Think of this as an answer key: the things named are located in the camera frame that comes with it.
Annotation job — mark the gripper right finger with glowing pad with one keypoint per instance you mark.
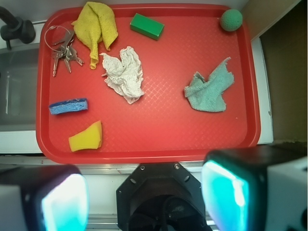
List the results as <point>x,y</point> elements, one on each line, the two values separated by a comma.
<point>261,188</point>

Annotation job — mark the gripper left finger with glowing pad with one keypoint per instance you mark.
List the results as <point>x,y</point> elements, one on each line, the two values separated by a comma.
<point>47,198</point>

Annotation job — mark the light blue cloth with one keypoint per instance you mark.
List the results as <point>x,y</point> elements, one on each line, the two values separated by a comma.
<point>207,94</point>

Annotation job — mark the white crumpled cloth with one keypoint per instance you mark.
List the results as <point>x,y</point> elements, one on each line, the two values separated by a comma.
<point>124,74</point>

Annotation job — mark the yellow cloth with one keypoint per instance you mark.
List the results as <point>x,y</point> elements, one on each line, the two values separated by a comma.
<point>96,23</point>

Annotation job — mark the yellow sponge piece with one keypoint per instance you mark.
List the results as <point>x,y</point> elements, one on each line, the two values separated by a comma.
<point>90,138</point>

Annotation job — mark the blue sponge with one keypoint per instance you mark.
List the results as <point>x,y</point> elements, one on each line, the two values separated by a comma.
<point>72,105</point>

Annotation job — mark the red plastic tray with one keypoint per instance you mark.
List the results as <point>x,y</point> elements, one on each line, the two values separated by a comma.
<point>161,126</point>

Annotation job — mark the stainless steel sink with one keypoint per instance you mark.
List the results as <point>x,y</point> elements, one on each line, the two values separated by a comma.
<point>18,88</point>

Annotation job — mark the green foam ball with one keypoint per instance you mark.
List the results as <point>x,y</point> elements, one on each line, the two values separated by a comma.
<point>231,20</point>

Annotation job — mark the black faucet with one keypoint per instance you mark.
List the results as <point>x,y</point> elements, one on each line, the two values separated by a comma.
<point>15,28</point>

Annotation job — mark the green rectangular block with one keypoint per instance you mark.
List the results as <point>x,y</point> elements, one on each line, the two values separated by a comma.
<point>147,26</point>

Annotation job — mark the black octagonal mount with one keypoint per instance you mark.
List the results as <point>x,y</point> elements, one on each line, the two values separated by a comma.
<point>161,197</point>

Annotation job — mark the bunch of keys on ring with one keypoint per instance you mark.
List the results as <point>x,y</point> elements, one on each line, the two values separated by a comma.
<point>65,51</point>

